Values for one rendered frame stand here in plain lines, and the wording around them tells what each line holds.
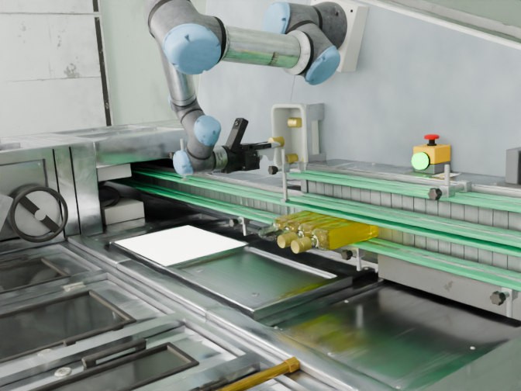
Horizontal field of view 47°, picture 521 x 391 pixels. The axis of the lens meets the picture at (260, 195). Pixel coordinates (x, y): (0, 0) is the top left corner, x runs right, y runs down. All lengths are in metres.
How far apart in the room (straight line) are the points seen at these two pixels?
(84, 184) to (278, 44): 1.17
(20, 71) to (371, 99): 3.78
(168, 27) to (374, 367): 0.84
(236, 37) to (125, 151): 1.15
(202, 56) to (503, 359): 0.92
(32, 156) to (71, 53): 3.03
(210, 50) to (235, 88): 1.03
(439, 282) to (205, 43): 0.84
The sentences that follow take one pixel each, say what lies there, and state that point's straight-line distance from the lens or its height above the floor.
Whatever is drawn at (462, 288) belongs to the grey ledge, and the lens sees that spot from 1.57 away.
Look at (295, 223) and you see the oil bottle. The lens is 1.65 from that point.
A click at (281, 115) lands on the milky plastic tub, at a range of 2.07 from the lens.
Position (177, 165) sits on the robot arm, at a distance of 1.74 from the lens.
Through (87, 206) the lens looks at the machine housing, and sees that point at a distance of 2.45.
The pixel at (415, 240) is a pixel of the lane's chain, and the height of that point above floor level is 0.88.
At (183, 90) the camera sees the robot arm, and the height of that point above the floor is 1.27.
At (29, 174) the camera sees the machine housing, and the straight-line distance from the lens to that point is 2.38.
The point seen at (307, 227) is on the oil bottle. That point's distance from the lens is 1.61.
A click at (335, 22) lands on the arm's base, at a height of 0.84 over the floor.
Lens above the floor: 2.09
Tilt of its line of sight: 35 degrees down
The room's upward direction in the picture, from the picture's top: 102 degrees counter-clockwise
